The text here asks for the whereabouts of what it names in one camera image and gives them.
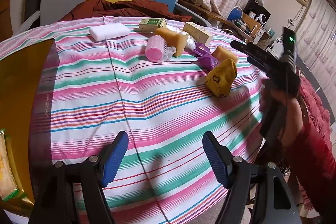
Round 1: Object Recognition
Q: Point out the right hand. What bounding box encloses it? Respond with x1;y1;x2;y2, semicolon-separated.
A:
259;79;303;148

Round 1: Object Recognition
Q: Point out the red quilted blanket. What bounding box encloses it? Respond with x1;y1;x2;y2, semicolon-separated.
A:
299;76;332;151

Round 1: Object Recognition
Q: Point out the cluttered wooden desk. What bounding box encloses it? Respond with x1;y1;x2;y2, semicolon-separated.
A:
178;0;271;49

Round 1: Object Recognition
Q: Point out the yellow sponge with holes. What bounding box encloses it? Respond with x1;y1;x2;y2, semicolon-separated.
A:
205;59;237;98

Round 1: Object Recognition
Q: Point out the small yellow sponge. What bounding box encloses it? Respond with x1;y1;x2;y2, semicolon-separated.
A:
211;46;239;64

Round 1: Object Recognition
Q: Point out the striped pink tablecloth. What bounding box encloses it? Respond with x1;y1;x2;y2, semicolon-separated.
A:
1;16;264;223

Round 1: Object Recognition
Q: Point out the cream rectangular box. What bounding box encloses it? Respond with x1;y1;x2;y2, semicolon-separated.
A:
183;22;214;46

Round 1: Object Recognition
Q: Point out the white plastic bag ball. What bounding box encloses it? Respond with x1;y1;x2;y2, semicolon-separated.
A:
167;25;196;51

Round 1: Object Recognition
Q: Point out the yellow sponge cube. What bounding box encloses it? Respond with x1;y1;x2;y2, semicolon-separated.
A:
154;27;187;57

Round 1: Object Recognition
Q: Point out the white folded towel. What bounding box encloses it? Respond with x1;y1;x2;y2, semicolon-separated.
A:
89;23;130;42

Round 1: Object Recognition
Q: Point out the gold metal tin box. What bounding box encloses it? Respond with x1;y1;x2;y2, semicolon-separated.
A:
1;39;56;217

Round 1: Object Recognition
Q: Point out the small green white box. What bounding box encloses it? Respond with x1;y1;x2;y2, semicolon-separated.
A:
138;18;167;33

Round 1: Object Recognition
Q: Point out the dark red jacket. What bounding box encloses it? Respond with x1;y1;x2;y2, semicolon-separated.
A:
60;0;192;22

